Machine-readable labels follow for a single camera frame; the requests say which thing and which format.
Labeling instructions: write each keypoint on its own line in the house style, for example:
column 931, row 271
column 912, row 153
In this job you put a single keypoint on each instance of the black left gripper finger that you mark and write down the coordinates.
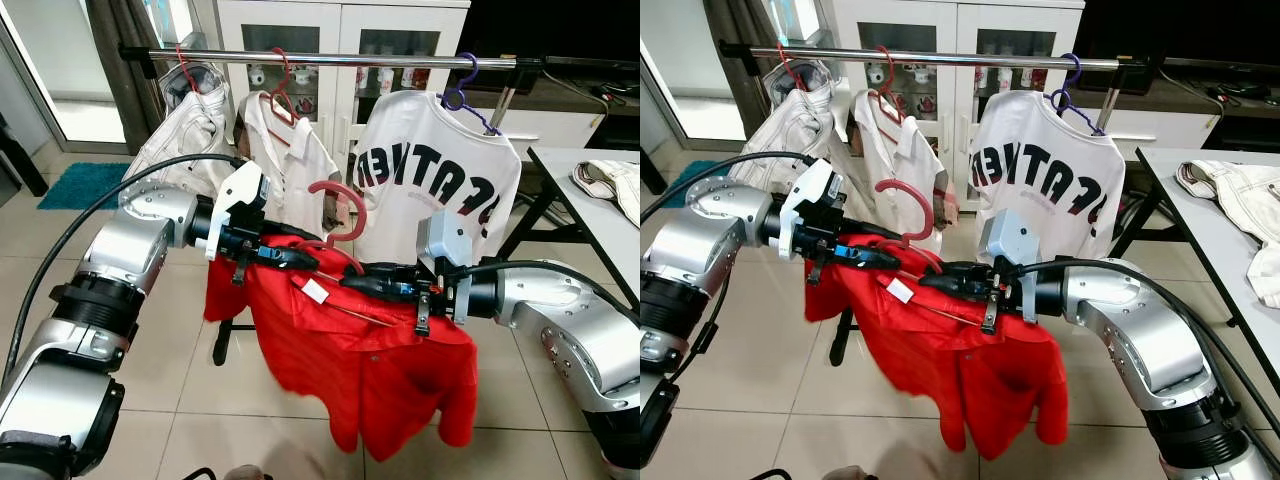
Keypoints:
column 298, row 259
column 878, row 258

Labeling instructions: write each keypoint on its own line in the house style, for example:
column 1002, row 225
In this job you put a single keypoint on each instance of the red clothes hanger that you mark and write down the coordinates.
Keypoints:
column 283, row 92
column 930, row 210
column 886, row 90
column 790, row 68
column 362, row 212
column 186, row 72

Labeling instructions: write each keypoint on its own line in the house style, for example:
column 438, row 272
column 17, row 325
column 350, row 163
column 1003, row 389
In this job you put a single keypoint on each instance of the red shirt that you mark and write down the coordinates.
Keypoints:
column 340, row 370
column 940, row 370

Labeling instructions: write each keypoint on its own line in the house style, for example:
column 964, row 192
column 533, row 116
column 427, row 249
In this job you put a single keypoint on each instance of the cream polo shirt brown cuffs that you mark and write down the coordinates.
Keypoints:
column 900, row 150
column 290, row 170

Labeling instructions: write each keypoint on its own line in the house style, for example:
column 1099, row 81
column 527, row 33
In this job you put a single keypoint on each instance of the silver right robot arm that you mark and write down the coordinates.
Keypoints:
column 560, row 310
column 1130, row 320

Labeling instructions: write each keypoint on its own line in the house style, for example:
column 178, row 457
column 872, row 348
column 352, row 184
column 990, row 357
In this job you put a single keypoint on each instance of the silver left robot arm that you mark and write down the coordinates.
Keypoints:
column 720, row 215
column 130, row 240

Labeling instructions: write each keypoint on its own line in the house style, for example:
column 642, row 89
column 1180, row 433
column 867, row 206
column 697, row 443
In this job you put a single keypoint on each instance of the purple clothes hanger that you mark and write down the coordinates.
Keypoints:
column 455, row 100
column 1062, row 100

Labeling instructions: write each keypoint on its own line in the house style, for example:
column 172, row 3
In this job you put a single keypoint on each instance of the white denim jacket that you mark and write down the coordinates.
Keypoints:
column 800, row 125
column 190, row 130

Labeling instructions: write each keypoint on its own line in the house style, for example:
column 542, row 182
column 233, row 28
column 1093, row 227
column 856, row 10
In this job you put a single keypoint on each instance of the white T-shirt black letters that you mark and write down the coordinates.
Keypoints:
column 430, row 130
column 1040, row 130

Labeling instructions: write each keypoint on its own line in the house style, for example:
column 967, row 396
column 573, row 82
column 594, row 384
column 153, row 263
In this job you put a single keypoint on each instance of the teal floor mat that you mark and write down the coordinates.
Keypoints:
column 690, row 172
column 80, row 185

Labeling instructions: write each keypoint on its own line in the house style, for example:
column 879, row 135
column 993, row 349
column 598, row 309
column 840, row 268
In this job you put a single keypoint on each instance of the cream jeans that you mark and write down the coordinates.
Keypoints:
column 1240, row 200
column 610, row 180

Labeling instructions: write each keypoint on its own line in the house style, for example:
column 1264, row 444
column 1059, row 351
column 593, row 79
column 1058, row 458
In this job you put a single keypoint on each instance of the dark curtain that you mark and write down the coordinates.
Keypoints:
column 120, row 60
column 735, row 30

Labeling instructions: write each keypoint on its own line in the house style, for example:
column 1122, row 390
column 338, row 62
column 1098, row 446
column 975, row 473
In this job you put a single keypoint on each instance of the white glass door cabinet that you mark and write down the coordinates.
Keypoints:
column 955, row 25
column 345, row 20

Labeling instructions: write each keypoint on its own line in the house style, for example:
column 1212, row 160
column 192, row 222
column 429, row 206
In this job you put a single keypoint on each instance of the black flat television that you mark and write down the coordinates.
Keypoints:
column 1180, row 25
column 550, row 25

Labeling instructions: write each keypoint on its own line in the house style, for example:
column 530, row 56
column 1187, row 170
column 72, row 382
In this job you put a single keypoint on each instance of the light grey right wrist camera mount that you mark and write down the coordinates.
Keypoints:
column 445, row 240
column 1008, row 240

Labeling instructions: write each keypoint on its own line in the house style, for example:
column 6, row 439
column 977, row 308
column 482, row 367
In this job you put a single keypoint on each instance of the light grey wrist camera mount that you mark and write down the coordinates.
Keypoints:
column 1008, row 240
column 240, row 195
column 445, row 240
column 812, row 195

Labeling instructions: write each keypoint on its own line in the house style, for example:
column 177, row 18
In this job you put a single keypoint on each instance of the light grey left wrist camera mount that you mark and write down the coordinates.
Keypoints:
column 812, row 195
column 240, row 195

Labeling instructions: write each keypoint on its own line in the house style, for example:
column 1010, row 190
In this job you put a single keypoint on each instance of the chrome clothes rail stand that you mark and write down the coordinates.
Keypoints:
column 340, row 60
column 960, row 58

